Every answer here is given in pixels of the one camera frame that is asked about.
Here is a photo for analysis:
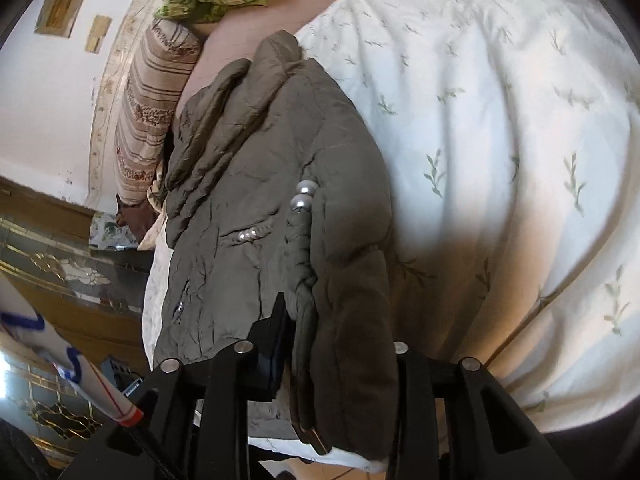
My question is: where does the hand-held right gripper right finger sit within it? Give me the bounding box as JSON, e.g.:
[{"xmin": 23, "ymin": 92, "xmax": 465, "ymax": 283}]
[{"xmin": 385, "ymin": 340, "xmax": 548, "ymax": 480}]

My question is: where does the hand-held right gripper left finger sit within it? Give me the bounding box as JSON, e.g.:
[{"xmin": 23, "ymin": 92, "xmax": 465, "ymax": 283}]
[{"xmin": 60, "ymin": 291, "xmax": 293, "ymax": 480}]

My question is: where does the olive hooded puffer jacket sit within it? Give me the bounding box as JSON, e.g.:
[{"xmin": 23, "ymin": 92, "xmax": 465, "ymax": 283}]
[{"xmin": 152, "ymin": 30, "xmax": 401, "ymax": 461}]

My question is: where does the wooden stained glass cabinet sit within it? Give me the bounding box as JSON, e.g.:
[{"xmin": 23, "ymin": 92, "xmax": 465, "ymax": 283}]
[{"xmin": 0, "ymin": 175, "xmax": 156, "ymax": 461}]

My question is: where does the leaf printed cloth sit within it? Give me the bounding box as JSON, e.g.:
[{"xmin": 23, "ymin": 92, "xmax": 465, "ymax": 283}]
[{"xmin": 89, "ymin": 211, "xmax": 141, "ymax": 250}]

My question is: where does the dark brown cloth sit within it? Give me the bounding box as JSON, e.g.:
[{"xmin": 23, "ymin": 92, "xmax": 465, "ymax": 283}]
[{"xmin": 116, "ymin": 194, "xmax": 156, "ymax": 241}]

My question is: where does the cream cloth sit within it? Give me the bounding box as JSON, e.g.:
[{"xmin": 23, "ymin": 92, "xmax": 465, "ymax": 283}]
[{"xmin": 137, "ymin": 165, "xmax": 170, "ymax": 252}]

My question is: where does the small striped floral pillow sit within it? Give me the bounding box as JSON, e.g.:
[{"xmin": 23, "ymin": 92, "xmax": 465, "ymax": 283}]
[{"xmin": 114, "ymin": 19, "xmax": 203, "ymax": 207}]

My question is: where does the white leaf-print quilt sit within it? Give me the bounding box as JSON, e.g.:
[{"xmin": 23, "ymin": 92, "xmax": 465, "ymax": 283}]
[{"xmin": 140, "ymin": 0, "xmax": 640, "ymax": 476}]

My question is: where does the pink bed sheet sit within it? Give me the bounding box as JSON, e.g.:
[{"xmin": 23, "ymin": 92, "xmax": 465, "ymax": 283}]
[{"xmin": 177, "ymin": 0, "xmax": 383, "ymax": 126}]

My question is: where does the large yellow wall plaque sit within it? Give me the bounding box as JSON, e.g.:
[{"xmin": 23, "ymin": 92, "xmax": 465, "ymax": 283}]
[{"xmin": 34, "ymin": 0, "xmax": 97, "ymax": 38}]

